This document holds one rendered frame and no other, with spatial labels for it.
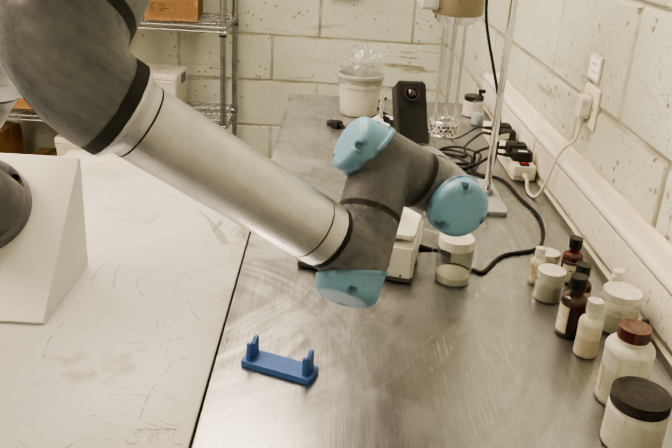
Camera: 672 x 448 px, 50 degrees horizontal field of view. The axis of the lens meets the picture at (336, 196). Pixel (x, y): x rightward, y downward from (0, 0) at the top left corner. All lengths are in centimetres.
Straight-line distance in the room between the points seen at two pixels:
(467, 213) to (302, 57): 274
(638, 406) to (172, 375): 56
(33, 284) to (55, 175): 17
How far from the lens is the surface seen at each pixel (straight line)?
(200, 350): 102
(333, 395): 94
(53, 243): 114
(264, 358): 98
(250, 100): 363
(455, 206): 87
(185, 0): 323
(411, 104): 104
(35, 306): 112
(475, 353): 106
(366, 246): 79
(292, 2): 352
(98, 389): 97
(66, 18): 63
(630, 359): 97
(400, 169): 84
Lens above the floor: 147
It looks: 22 degrees down
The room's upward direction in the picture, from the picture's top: 4 degrees clockwise
